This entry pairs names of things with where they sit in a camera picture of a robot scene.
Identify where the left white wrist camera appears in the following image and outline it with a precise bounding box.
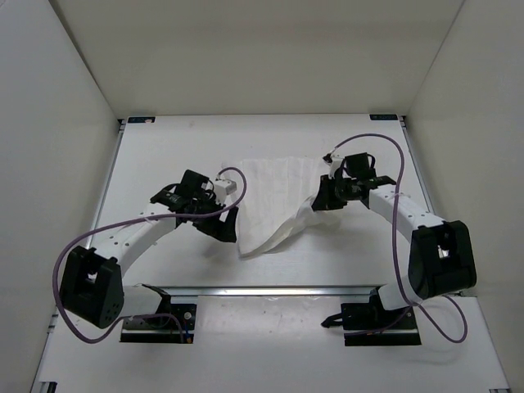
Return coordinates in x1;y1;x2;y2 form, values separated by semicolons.
214;178;237;202

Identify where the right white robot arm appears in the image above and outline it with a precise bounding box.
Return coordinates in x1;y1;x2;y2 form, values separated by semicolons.
312;152;477;328

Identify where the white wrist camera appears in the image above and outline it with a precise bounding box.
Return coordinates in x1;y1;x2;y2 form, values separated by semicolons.
214;178;237;202
323;151;344;178

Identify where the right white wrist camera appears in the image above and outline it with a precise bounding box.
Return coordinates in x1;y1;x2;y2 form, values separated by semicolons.
323;151;344;178

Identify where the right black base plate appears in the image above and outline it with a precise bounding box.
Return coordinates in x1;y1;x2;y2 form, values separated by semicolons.
341;303;422;347

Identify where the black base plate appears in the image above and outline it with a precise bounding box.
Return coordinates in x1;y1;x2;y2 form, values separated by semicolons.
120;298;197;345
341;303;422;347

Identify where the aluminium rail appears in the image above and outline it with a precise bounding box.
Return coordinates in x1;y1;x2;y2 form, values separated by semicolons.
159;286;377;298

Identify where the right blue corner label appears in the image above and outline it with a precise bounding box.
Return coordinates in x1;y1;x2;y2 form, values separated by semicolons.
369;114;398;121

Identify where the left blue corner label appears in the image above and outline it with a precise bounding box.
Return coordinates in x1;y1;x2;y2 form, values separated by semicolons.
127;116;156;124

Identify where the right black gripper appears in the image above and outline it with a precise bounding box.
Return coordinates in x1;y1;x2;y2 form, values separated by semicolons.
311;174;356;211

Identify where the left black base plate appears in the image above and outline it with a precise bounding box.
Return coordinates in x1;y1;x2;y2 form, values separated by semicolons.
120;298;197;345

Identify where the white pleated skirt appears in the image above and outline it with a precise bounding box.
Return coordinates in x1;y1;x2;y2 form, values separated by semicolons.
234;156;340;258

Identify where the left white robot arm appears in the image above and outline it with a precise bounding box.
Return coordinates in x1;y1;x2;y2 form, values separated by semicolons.
53;169;246;329

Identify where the blue corner label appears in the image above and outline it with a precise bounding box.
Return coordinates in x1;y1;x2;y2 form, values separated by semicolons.
127;116;156;124
369;114;398;121

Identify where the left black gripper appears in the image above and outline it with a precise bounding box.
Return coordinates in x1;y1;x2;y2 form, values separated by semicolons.
193;192;240;242

